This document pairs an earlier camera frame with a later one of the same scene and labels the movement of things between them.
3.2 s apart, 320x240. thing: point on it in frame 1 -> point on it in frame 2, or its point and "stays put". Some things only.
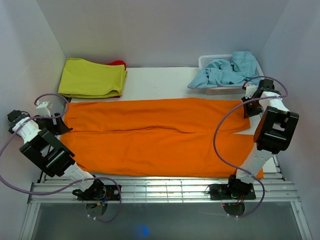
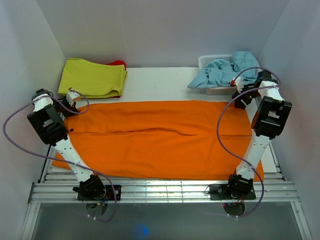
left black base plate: (99, 192) stays put
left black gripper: (60, 129) -> (72, 108)
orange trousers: (168, 138) stays put
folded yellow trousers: (83, 78) stays put
